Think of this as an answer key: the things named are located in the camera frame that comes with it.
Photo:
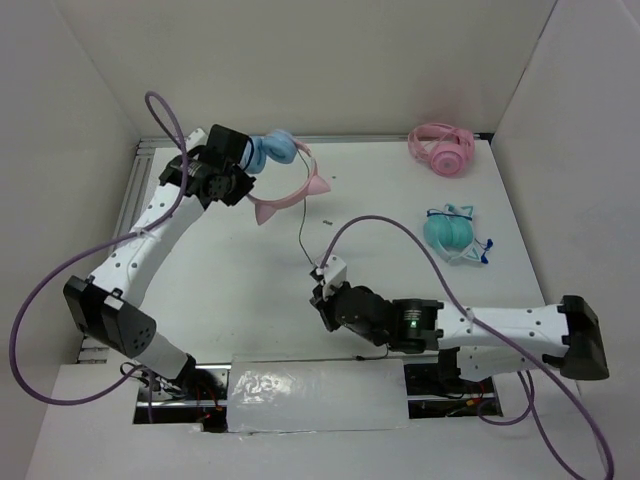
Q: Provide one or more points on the shiny foil sheet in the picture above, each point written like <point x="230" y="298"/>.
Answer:
<point x="317" y="396"/>

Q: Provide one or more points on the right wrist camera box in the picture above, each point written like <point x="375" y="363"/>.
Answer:
<point x="333" y="274"/>

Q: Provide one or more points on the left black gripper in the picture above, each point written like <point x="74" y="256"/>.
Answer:
<point x="245" y="185"/>

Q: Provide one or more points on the aluminium frame rail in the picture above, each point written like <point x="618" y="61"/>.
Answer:
<point x="345" y="162"/>

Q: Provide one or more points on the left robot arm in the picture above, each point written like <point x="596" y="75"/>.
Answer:
<point x="106" y="305"/>

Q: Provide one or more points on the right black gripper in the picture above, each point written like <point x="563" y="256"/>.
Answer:
<point x="325" y="305"/>

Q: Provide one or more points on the pink blue cat-ear headphones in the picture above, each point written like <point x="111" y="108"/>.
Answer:
<point x="287" y="173"/>

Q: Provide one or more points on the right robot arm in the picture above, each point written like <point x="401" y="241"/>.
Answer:
<point x="473" y="344"/>

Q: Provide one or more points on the pink round headphones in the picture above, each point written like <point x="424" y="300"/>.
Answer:
<point x="446" y="149"/>

